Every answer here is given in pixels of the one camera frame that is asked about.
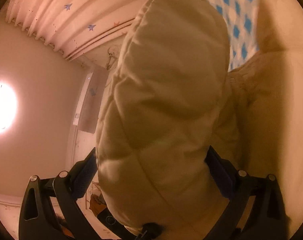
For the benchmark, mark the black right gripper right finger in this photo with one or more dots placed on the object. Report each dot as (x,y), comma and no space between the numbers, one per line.
(255,209)

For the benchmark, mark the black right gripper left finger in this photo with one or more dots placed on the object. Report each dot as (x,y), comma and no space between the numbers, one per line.
(37,217)

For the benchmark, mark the cream quilted down jacket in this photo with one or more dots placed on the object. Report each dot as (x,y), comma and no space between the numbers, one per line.
(172,97)

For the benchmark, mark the round ceiling lamp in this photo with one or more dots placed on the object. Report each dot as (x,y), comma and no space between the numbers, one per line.
(8,107)

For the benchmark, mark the whale print curtain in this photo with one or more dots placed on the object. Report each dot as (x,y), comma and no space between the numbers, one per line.
(73,27)

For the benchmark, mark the blue white checkered plastic bag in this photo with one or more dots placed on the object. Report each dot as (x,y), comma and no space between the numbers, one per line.
(241,20)

